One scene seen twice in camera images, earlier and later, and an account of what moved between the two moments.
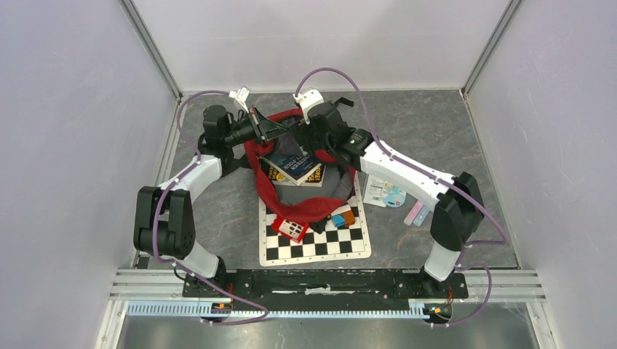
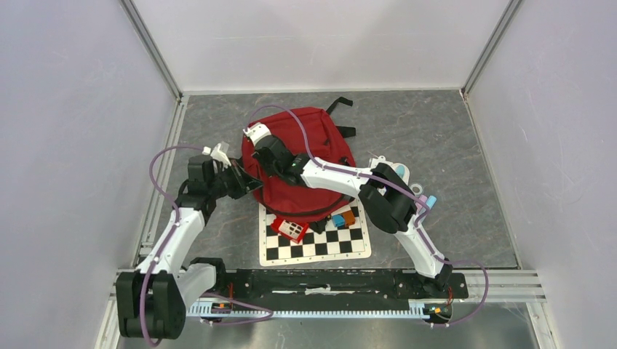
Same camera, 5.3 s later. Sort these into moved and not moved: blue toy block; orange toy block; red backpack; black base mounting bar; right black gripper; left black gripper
Moved: right black gripper; left black gripper
Not moved: red backpack; blue toy block; orange toy block; black base mounting bar
